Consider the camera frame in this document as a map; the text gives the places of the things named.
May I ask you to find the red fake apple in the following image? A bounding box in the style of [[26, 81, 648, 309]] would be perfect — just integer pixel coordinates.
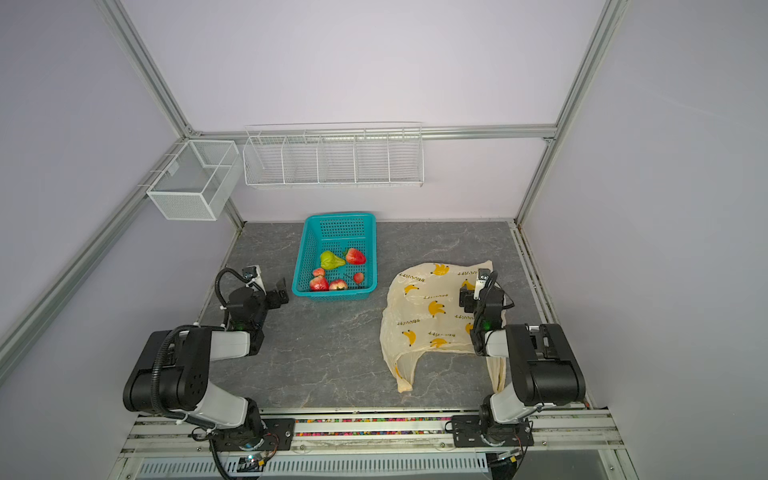
[[309, 276, 329, 292], [329, 279, 348, 291]]

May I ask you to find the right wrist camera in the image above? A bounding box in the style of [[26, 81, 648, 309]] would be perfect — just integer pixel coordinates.
[[473, 268, 492, 300]]

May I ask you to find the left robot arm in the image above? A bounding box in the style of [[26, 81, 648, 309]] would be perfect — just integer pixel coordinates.
[[123, 274, 290, 452]]

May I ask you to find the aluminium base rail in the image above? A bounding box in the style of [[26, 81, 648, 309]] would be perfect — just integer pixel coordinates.
[[119, 407, 626, 462]]

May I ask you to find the white mesh box basket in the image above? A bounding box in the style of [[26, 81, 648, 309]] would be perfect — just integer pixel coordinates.
[[147, 140, 244, 221]]

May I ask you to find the teal plastic basket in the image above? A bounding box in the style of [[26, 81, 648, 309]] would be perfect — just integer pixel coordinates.
[[292, 213, 378, 301]]

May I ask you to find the large red fake strawberry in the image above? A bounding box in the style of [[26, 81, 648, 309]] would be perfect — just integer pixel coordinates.
[[345, 248, 367, 265]]

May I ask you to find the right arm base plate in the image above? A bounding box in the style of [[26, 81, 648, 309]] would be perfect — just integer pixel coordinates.
[[447, 414, 534, 448]]

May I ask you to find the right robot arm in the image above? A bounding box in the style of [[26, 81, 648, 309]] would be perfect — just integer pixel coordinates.
[[452, 285, 586, 448]]

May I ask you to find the green fake pear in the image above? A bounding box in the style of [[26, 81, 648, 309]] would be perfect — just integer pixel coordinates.
[[320, 250, 346, 271]]

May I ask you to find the banana print plastic bag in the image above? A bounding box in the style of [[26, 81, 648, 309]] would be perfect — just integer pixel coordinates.
[[380, 260, 493, 393]]

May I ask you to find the white vent grille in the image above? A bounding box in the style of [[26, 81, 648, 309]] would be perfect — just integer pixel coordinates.
[[136, 452, 490, 479]]

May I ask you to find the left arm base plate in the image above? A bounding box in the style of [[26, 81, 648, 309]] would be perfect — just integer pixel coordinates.
[[212, 417, 296, 453]]

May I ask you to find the white wire wall rack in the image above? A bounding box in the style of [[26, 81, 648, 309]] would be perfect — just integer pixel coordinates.
[[242, 122, 425, 188]]

